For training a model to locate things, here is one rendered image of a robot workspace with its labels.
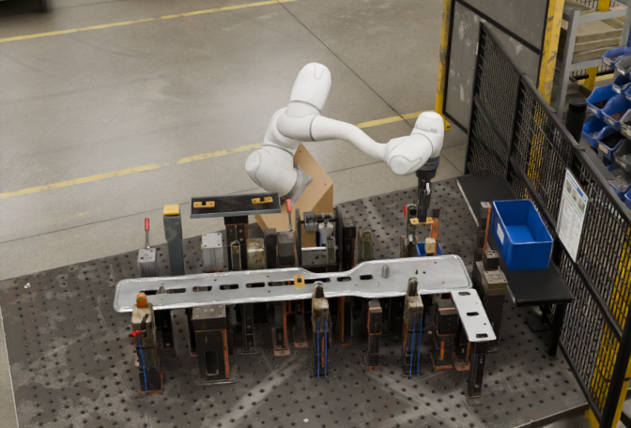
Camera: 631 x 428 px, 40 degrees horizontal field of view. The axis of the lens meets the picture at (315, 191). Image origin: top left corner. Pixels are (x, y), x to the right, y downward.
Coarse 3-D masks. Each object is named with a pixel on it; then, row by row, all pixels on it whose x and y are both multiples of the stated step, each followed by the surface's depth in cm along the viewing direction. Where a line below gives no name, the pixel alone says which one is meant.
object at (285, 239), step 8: (280, 232) 351; (288, 232) 351; (280, 240) 346; (288, 240) 346; (280, 248) 346; (288, 248) 346; (280, 256) 348; (288, 256) 348; (280, 264) 350; (288, 264) 350; (288, 304) 362; (288, 312) 364
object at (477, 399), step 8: (480, 336) 311; (472, 344) 313; (480, 344) 309; (488, 344) 310; (472, 352) 315; (480, 352) 311; (472, 360) 316; (480, 360) 314; (472, 368) 316; (480, 368) 318; (472, 376) 318; (480, 376) 320; (464, 384) 330; (472, 384) 320; (480, 384) 321; (464, 392) 326; (472, 392) 322; (480, 392) 326; (472, 400) 323; (480, 400) 323
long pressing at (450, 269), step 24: (360, 264) 345; (384, 264) 345; (408, 264) 345; (432, 264) 345; (456, 264) 345; (120, 288) 333; (144, 288) 333; (168, 288) 333; (192, 288) 333; (216, 288) 333; (240, 288) 332; (264, 288) 332; (288, 288) 332; (312, 288) 332; (336, 288) 332; (360, 288) 332; (384, 288) 332; (432, 288) 332; (456, 288) 333; (120, 312) 322
